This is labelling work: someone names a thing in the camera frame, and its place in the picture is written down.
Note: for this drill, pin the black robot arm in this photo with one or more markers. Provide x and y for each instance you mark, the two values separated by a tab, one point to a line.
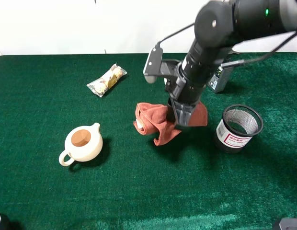
218	27

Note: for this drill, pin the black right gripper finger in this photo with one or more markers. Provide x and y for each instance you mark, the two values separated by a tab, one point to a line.
180	113

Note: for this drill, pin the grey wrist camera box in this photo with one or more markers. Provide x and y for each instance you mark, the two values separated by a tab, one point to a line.
152	66

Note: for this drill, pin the clear bag of snacks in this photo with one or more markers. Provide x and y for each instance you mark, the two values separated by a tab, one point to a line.
101	85

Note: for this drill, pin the rust orange cloth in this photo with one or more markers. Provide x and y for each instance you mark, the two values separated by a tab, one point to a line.
151	119

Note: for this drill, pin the green felt table cover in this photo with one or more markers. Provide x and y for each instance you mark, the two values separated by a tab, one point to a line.
187	184

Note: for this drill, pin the wooden teapot lid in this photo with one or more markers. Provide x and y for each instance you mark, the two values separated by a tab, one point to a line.
81	138

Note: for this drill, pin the cream ceramic teapot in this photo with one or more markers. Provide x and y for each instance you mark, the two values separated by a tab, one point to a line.
84	153

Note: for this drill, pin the grey pump dispenser bottle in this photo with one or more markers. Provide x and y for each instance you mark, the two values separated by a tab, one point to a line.
219	79

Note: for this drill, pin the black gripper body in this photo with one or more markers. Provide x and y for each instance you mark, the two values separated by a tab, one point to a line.
184	81

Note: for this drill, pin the black mesh pen holder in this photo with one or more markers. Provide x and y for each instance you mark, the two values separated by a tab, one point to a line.
238	125

